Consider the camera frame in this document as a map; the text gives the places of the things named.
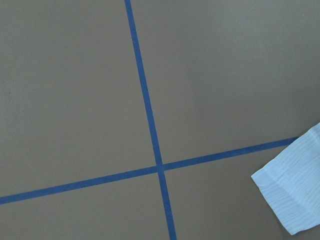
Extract light blue button-up shirt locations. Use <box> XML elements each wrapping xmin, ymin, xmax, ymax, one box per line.
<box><xmin>251</xmin><ymin>124</ymin><xmax>320</xmax><ymax>235</ymax></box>

